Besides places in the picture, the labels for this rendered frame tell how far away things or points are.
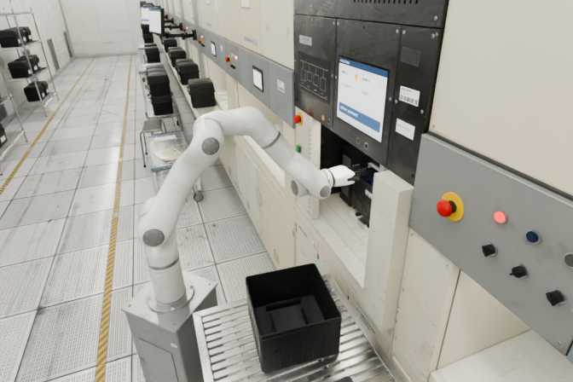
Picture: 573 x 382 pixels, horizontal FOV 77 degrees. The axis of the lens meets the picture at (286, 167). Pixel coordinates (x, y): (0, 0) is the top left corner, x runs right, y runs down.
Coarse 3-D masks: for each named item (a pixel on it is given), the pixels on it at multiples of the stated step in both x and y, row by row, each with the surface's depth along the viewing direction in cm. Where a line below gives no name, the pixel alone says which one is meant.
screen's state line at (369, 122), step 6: (342, 108) 127; (348, 108) 123; (348, 114) 124; (354, 114) 120; (360, 114) 117; (360, 120) 117; (366, 120) 114; (372, 120) 111; (372, 126) 111; (378, 126) 108
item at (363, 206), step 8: (368, 168) 173; (376, 168) 167; (384, 168) 160; (368, 176) 174; (352, 184) 172; (360, 184) 165; (368, 184) 158; (352, 192) 173; (360, 192) 166; (368, 192) 159; (352, 200) 175; (360, 200) 168; (368, 200) 161; (360, 208) 169; (368, 208) 162; (368, 216) 163; (368, 224) 166
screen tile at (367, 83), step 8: (368, 80) 109; (376, 80) 105; (368, 88) 110; (376, 88) 106; (360, 96) 115; (376, 96) 107; (360, 104) 116; (368, 104) 111; (376, 104) 107; (368, 112) 112; (376, 112) 108
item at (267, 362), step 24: (312, 264) 140; (264, 288) 139; (288, 288) 142; (312, 288) 146; (264, 312) 140; (288, 312) 139; (312, 312) 139; (336, 312) 121; (264, 336) 111; (288, 336) 114; (312, 336) 117; (336, 336) 120; (264, 360) 115; (288, 360) 118; (312, 360) 122
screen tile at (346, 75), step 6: (342, 72) 123; (348, 72) 119; (354, 72) 116; (342, 78) 124; (348, 78) 120; (354, 84) 117; (342, 90) 125; (348, 90) 121; (354, 90) 118; (342, 96) 126; (348, 96) 122; (354, 96) 118; (354, 102) 119
